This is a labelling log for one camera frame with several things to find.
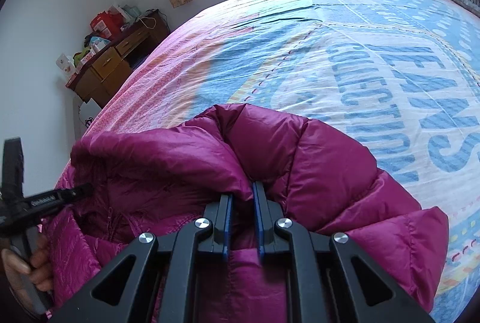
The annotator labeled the magenta puffer down jacket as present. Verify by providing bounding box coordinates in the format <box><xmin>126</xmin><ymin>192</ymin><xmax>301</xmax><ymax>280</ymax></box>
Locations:
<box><xmin>44</xmin><ymin>104</ymin><xmax>448</xmax><ymax>322</ymax></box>

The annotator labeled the person's left hand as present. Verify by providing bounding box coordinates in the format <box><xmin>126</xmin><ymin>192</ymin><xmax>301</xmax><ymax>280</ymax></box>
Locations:
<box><xmin>1</xmin><ymin>234</ymin><xmax>53</xmax><ymax>298</ymax></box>

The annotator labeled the white paper bag with crown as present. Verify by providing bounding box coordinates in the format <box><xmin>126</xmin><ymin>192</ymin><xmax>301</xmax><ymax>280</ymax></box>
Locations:
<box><xmin>76</xmin><ymin>98</ymin><xmax>102</xmax><ymax>138</ymax></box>

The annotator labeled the white carton on desk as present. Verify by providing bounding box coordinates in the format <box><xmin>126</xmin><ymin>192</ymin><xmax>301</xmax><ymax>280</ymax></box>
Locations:
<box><xmin>55</xmin><ymin>54</ymin><xmax>76</xmax><ymax>78</ymax></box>

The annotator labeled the brown wooden desk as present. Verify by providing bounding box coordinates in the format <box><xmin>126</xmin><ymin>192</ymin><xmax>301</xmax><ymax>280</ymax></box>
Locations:
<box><xmin>66</xmin><ymin>9</ymin><xmax>171</xmax><ymax>107</ymax></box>

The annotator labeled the red gift box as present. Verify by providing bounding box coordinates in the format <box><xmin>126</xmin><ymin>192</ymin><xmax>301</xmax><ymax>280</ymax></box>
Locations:
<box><xmin>90</xmin><ymin>11</ymin><xmax>124</xmax><ymax>41</ymax></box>

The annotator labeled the pink and blue bedsheet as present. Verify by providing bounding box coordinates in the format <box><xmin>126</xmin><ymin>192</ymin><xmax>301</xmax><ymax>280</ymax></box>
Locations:
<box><xmin>52</xmin><ymin>0</ymin><xmax>480</xmax><ymax>323</ymax></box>

